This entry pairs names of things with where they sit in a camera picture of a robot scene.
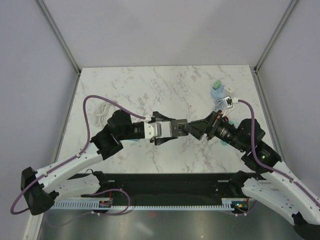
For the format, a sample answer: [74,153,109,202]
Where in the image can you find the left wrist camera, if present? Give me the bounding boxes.
[144,121,171,139]

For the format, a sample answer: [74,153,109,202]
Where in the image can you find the green plug adapter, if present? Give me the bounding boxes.
[212,80,222,90]

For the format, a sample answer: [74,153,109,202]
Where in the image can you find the aluminium frame post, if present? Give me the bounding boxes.
[34,0,82,77]
[251,0,300,75]

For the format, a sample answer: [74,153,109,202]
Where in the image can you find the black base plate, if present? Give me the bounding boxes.
[79,172,276,208]

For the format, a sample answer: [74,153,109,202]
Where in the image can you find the black cube socket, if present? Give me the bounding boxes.
[170,119,189,138]

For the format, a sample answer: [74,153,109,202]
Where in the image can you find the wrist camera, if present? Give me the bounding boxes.
[221,96,239,113]
[144,121,171,139]

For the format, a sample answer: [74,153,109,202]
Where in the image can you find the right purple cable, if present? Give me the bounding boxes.
[234,98,320,208]

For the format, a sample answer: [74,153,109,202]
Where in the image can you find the right aluminium frame post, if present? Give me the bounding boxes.
[251,0,300,75]

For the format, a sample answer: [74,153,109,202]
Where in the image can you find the white coiled cable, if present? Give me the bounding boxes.
[93,101,117,127]

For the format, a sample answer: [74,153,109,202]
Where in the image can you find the blue round power strip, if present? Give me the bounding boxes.
[210,86,226,100]

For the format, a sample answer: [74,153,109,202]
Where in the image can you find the left aluminium frame post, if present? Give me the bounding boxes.
[34,0,82,77]

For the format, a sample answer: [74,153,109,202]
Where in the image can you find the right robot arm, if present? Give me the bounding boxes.
[180,111,320,240]

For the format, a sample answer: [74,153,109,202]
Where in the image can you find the teal triangular power strip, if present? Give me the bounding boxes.
[220,120,238,146]

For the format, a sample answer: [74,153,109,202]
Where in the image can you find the purple cable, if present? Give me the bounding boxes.
[10,94,152,215]
[234,98,320,208]

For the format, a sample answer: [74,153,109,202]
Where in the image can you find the white cube adapter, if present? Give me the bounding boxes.
[224,86,235,94]

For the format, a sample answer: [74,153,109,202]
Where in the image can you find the white cable duct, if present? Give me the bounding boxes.
[52,198,255,211]

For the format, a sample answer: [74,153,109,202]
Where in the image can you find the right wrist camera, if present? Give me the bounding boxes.
[221,96,239,113]

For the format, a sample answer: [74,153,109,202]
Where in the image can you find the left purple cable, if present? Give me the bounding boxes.
[10,94,152,215]

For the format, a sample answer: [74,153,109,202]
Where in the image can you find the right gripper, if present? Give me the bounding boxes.
[181,109,247,152]

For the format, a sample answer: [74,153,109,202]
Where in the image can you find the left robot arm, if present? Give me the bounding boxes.
[20,109,179,216]

